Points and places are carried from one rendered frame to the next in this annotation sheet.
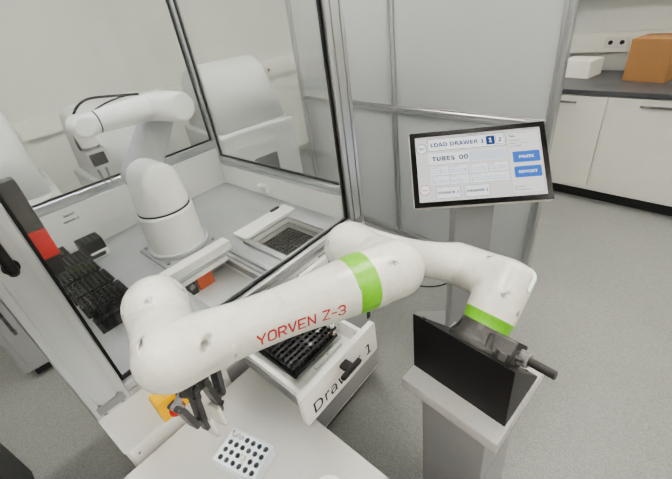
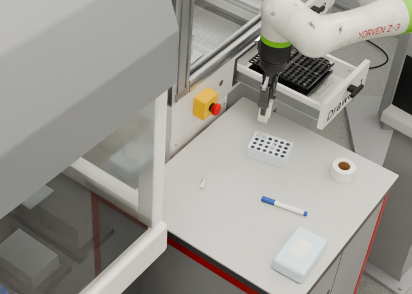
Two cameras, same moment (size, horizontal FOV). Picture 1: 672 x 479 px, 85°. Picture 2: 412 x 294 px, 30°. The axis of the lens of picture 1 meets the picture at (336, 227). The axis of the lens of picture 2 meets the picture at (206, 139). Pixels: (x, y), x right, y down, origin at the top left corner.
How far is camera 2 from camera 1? 1.61 m
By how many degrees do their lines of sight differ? 15
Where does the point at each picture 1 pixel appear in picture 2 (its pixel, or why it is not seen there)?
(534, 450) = not seen: outside the picture
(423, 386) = (400, 118)
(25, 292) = not seen: outside the picture
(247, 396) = (251, 116)
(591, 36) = not seen: outside the picture
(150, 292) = not seen: outside the picture
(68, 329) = (187, 25)
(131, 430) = (179, 123)
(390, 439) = not seen: hidden behind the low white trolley
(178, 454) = (208, 148)
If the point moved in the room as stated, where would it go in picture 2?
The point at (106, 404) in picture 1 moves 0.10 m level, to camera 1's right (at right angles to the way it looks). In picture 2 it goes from (179, 93) to (213, 91)
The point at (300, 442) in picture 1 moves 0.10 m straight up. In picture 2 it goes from (308, 145) to (313, 121)
